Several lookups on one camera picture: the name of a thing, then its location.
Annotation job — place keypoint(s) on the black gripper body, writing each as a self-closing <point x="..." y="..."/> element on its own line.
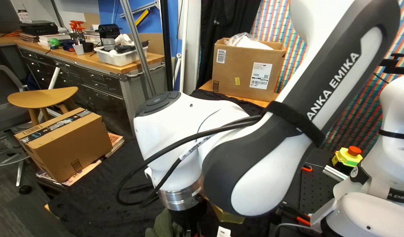
<point x="191" y="221"/>

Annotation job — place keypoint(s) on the red plush radish toy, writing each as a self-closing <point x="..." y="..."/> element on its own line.
<point x="162" y="227"/>

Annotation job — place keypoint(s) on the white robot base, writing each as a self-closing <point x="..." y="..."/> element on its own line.
<point x="370" y="203"/>

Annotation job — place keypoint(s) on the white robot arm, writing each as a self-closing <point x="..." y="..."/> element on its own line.
<point x="345" y="41"/>

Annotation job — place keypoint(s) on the white toy label tag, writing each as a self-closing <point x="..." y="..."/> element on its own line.
<point x="224" y="232"/>

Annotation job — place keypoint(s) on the cardboard box on floor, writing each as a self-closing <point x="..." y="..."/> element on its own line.
<point x="66" y="144"/>

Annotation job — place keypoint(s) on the cardboard box behind table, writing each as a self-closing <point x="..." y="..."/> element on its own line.
<point x="247" y="71"/>

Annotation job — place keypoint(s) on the wooden workbench with drawers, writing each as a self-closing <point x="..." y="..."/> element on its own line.
<point x="112" y="91"/>

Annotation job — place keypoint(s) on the yellow red emergency stop button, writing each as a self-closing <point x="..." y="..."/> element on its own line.
<point x="349" y="157"/>

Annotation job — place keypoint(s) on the white plastic bin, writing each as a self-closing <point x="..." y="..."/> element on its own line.
<point x="116" y="58"/>

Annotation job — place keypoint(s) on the wooden stool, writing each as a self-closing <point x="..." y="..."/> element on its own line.
<point x="38" y="100"/>

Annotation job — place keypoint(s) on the orange handled tool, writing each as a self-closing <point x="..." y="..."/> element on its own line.
<point x="307" y="167"/>

